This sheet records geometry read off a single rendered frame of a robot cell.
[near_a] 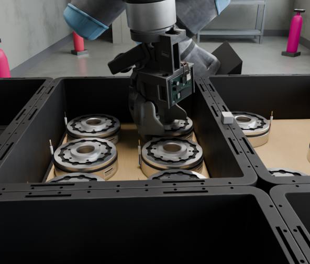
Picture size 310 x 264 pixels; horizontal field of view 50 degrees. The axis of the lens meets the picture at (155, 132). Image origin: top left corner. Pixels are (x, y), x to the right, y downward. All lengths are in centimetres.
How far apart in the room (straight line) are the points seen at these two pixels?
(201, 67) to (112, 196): 60
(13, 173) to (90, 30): 30
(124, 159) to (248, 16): 621
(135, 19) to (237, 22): 620
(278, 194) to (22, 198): 25
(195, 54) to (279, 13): 598
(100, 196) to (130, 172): 22
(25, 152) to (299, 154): 46
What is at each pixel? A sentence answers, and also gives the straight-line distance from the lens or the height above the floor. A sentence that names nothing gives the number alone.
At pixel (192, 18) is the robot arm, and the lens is 85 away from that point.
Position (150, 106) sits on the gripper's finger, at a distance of 57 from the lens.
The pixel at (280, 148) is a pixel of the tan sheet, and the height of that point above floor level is 83.
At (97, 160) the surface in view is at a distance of 54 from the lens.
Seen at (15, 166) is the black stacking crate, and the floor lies 91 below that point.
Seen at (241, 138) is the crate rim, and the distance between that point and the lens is 46.
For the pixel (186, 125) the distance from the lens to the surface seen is 65.
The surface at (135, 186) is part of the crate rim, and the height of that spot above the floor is 93.
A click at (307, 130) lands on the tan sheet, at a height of 83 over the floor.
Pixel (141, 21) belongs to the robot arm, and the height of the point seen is 106.
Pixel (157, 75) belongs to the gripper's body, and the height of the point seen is 98.
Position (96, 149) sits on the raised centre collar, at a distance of 55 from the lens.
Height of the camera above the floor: 113
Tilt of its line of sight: 26 degrees down
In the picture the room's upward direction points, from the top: straight up
